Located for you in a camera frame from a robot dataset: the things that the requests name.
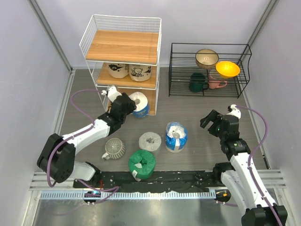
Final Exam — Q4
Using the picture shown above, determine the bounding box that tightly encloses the green wrapped paper roll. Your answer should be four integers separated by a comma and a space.
128, 149, 156, 181

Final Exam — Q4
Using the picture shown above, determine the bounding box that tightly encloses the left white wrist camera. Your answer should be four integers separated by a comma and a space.
101, 85, 122, 102

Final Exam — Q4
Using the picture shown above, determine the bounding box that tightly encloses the dark green mug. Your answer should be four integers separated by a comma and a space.
189, 73, 209, 92

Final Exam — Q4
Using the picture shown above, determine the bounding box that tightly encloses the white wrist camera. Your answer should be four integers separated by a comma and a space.
101, 85, 122, 102
227, 104, 241, 119

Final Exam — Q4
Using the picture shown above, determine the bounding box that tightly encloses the brown paper roll with cartoon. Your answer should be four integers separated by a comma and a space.
129, 64, 151, 82

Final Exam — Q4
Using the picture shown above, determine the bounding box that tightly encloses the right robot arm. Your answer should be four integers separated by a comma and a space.
200, 105, 288, 226

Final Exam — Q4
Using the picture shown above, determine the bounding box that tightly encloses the slotted cable duct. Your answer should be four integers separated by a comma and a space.
40, 190, 216, 200

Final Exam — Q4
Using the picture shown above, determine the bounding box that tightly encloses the black wire rack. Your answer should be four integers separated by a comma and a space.
168, 42, 252, 98

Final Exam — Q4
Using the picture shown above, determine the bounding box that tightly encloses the white wire wooden shelf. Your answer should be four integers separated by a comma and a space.
79, 15, 162, 115

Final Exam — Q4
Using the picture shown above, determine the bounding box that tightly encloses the white roll blue wrapper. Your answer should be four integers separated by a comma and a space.
129, 92, 150, 118

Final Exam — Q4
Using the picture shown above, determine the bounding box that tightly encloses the yellow bowl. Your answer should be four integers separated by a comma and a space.
215, 61, 240, 79

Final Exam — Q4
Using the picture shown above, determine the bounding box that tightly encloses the grey ribbed mug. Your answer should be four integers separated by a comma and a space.
102, 138, 126, 160

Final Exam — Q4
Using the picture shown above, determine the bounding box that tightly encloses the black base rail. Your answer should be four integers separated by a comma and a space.
72, 169, 232, 193

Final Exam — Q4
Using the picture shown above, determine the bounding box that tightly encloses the grey paper towel roll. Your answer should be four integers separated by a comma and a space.
138, 132, 162, 156

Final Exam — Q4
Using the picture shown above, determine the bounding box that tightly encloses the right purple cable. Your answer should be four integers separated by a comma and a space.
216, 105, 283, 226

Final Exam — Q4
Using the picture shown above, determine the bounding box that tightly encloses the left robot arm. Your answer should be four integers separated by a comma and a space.
37, 93, 136, 188

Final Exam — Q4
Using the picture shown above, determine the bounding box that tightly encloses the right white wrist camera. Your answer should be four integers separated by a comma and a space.
227, 104, 241, 119

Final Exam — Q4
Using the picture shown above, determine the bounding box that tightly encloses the pink mug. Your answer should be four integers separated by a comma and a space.
208, 69, 228, 89

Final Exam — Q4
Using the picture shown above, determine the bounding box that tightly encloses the brown glass bowl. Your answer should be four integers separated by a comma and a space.
195, 49, 219, 69

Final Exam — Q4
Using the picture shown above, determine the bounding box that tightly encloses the blue white plastic-wrapped roll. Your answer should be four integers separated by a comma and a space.
165, 122, 188, 153

